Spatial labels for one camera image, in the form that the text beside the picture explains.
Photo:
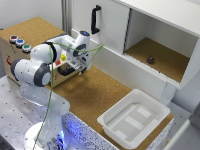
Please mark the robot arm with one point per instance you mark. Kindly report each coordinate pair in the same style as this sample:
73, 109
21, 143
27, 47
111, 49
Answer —
31, 71

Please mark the blue button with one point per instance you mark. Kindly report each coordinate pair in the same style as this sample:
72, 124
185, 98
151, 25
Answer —
20, 42

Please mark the white plastic box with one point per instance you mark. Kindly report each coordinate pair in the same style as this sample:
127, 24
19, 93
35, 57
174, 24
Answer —
135, 120

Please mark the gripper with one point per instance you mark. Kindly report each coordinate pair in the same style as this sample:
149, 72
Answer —
78, 60

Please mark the white sliding door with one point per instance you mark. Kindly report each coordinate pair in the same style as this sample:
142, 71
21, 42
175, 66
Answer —
111, 23

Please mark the wooden drawer box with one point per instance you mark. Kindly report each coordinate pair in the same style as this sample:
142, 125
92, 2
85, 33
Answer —
31, 30

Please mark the green button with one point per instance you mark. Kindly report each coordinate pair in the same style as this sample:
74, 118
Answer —
26, 47

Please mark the red button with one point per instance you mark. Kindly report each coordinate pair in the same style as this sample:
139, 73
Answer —
13, 38

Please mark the purple block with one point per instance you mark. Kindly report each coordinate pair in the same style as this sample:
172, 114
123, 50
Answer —
150, 60

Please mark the white cabinet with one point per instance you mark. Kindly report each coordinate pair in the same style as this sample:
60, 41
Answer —
156, 20

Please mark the yellow block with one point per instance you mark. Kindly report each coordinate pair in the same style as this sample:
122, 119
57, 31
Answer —
63, 57

